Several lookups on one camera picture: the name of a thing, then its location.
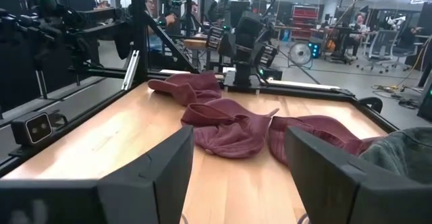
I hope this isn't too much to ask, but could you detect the black box with green light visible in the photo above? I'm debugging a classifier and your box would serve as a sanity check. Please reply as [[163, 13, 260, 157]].
[[416, 77, 432, 123]]

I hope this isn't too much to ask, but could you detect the wooden background table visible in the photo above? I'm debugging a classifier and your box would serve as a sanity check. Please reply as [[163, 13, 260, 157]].
[[183, 38, 207, 51]]

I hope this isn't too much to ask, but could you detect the black jacket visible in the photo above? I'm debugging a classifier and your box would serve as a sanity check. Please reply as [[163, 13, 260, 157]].
[[113, 23, 135, 61]]

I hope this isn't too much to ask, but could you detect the black floor cable bundle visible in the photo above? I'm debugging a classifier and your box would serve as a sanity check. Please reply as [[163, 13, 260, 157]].
[[391, 94, 422, 111]]

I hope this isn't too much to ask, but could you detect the person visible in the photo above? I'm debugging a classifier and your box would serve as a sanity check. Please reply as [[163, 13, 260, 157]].
[[347, 13, 371, 58], [144, 0, 178, 55]]

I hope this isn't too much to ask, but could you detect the black table-level camera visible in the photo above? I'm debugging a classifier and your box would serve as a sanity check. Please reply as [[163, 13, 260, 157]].
[[9, 111, 55, 148]]

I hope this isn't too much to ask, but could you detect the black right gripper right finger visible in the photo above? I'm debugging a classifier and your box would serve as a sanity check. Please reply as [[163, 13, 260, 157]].
[[284, 125, 366, 224]]

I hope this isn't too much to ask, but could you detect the black box with teal lights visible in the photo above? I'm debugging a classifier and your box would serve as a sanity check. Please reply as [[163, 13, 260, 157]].
[[306, 40, 322, 59]]

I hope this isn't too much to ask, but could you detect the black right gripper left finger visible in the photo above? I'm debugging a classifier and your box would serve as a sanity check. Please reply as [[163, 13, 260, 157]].
[[97, 125, 196, 224]]

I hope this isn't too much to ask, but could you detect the small black control box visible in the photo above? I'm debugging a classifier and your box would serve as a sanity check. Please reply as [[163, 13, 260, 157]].
[[259, 66, 284, 82]]

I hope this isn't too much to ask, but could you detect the black aluminium table frame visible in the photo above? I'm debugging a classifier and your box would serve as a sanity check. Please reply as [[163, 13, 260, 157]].
[[0, 0, 399, 178]]

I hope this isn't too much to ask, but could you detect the silver bracket strip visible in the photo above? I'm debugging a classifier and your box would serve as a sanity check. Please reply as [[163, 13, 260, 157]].
[[120, 49, 140, 92]]

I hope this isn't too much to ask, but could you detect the round floor fan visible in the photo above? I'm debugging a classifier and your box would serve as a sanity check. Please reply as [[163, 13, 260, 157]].
[[286, 41, 314, 69]]

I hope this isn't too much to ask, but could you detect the yellow floor cable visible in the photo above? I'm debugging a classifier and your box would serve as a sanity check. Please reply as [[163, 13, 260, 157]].
[[371, 34, 432, 93]]

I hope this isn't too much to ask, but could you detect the green baseball cap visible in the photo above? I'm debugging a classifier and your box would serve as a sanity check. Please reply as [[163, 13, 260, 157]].
[[358, 126, 432, 185]]

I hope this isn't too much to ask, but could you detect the grey office chair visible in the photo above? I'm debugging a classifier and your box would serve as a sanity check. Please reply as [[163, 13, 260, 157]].
[[387, 26, 426, 72], [359, 29, 401, 74]]

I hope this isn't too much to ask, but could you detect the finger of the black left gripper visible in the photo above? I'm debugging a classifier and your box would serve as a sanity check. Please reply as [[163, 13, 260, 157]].
[[205, 26, 234, 58], [255, 43, 279, 69]]

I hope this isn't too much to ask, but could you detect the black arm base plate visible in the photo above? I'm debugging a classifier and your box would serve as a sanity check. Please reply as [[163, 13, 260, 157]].
[[222, 69, 284, 93]]

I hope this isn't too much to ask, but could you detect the black frame clamp knob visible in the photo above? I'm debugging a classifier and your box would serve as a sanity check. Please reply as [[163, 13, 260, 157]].
[[356, 96, 385, 115]]

